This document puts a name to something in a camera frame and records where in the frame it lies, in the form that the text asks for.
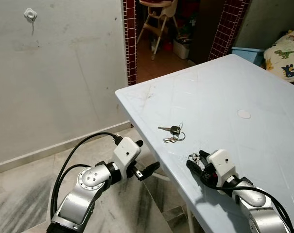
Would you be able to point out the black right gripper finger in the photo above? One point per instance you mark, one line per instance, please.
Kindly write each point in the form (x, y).
(204, 155)
(194, 169)

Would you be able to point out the black headed key bunch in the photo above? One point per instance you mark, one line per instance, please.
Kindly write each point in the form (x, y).
(175, 131)

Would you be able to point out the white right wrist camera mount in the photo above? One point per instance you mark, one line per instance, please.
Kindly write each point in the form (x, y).
(223, 167)

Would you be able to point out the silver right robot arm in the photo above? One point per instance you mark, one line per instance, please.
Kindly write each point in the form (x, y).
(256, 208)

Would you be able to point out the light blue plastic box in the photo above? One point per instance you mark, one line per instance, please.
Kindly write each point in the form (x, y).
(246, 54)

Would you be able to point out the white wall hook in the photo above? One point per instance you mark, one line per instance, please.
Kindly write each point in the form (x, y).
(30, 14)

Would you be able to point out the large white plastic table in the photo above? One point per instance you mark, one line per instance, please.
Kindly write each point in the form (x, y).
(234, 145)

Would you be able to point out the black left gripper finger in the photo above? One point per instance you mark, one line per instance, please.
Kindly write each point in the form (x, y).
(152, 169)
(139, 143)

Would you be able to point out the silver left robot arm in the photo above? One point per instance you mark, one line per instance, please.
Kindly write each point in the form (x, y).
(83, 194)

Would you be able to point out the white plastic container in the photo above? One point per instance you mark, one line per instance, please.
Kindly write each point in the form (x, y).
(182, 48)

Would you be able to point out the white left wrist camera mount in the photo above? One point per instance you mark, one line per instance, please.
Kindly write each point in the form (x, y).
(126, 154)

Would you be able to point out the wooden baby high chair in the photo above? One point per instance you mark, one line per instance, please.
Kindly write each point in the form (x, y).
(159, 17)

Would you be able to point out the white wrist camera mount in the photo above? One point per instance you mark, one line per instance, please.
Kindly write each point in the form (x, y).
(223, 167)
(126, 154)

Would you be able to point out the dinosaur print pillow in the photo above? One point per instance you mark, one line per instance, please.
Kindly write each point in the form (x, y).
(285, 56)

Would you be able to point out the round white table cap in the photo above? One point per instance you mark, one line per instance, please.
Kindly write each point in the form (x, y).
(243, 114)

